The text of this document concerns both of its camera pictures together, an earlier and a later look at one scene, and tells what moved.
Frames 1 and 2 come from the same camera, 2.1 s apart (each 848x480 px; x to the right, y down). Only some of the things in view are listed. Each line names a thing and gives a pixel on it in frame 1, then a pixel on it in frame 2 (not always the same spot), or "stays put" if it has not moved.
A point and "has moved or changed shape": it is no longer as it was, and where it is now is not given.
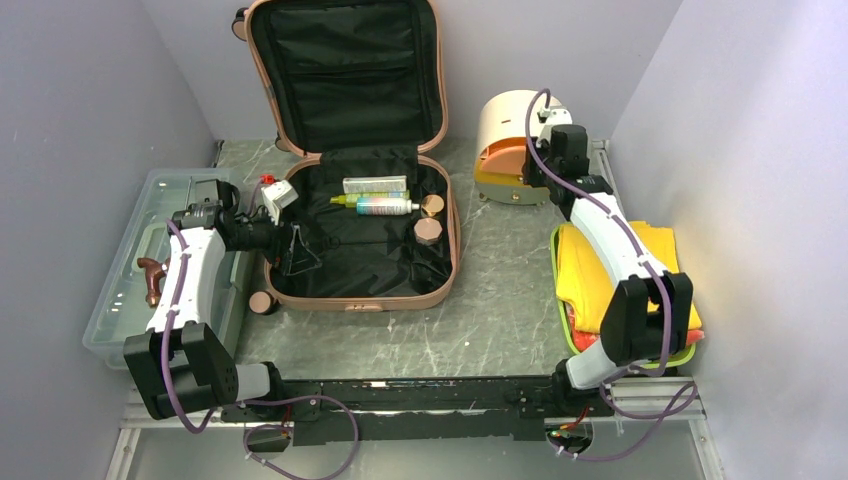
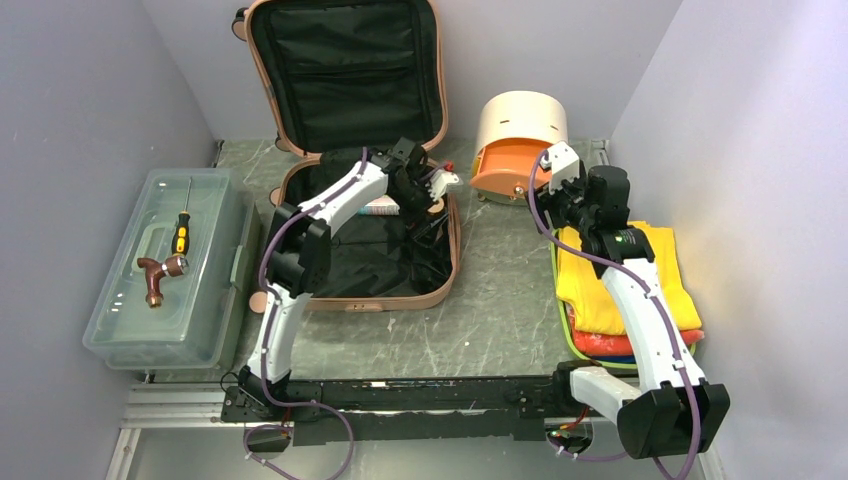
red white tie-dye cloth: [584, 341] stays put
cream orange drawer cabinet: [501, 138] has moved or changed shape
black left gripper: [286, 246] -> [415, 218]
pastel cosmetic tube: [372, 206] stays put
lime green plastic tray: [554, 237] stays put
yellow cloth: [588, 287] stays put
